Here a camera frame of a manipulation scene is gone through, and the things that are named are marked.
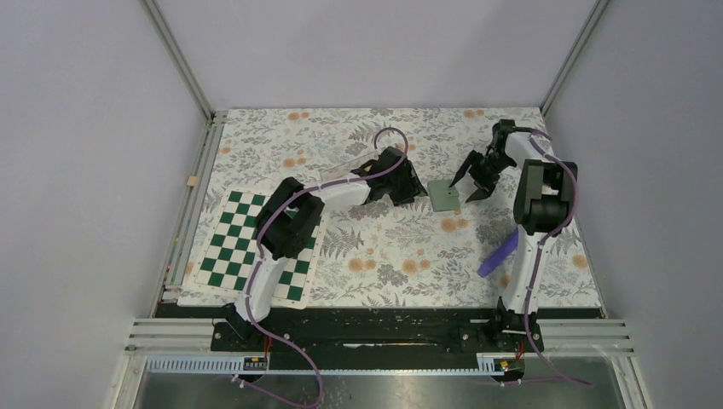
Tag white slotted cable duct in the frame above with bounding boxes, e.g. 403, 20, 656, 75
145, 353, 507, 377

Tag clear box with orange blocks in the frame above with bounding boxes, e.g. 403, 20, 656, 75
320, 150, 382, 181

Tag green white chessboard mat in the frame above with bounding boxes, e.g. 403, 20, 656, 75
185, 187, 327, 309

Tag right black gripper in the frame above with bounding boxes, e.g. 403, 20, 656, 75
451, 150, 514, 203

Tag floral table mat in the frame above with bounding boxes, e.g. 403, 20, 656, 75
178, 107, 602, 310

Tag green card holder wallet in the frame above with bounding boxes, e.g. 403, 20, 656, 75
426, 179, 460, 212

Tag purple cylinder tube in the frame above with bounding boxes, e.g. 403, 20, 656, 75
477, 229, 519, 278

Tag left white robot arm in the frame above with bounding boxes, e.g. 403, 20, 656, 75
201, 147, 428, 350

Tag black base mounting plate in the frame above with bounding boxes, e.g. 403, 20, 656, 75
211, 307, 546, 372

